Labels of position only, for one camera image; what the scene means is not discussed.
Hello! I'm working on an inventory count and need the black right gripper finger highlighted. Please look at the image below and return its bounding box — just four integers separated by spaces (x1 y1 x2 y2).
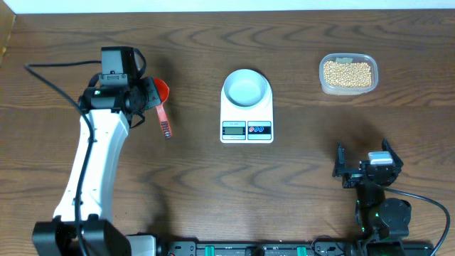
332 143 346 177
381 139 404 166

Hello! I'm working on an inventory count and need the orange measuring scoop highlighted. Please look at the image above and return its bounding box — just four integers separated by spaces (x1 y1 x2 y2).
154 78 173 139

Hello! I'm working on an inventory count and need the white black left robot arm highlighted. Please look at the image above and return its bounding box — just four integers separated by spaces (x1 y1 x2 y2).
32 78 169 255

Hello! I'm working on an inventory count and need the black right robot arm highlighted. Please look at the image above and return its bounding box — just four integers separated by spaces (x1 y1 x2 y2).
332 139 412 255

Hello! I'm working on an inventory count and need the white digital kitchen scale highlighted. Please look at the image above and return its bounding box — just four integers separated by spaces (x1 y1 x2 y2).
220 85 274 144

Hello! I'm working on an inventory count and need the grey round bowl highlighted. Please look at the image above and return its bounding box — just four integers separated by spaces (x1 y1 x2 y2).
223 69 271 108

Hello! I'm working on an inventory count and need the pile of soybeans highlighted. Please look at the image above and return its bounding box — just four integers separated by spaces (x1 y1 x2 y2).
323 61 373 87

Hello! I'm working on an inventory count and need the clear plastic container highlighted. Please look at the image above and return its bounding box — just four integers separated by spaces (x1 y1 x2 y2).
319 53 379 96

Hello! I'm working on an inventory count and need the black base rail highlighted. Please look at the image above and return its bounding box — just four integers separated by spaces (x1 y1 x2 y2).
156 240 433 256

